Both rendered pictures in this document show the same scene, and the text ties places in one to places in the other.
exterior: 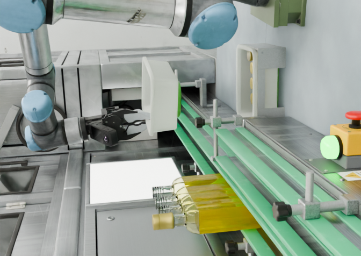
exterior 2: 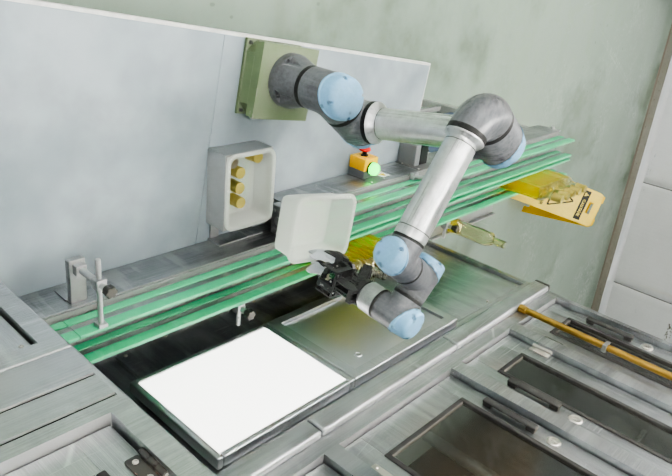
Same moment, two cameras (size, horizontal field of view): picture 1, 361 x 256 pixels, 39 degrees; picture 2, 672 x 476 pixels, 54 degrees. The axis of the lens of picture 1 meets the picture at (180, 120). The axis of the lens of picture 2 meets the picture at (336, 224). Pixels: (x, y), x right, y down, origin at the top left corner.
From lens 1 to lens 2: 273 cm
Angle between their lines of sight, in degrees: 119
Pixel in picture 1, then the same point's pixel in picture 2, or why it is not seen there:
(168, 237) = (355, 314)
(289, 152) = (360, 188)
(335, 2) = not seen: hidden behind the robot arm
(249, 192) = (371, 223)
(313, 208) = not seen: hidden behind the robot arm
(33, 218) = (387, 437)
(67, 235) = (409, 364)
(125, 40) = not seen: outside the picture
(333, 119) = (320, 167)
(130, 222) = (353, 340)
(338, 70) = (327, 134)
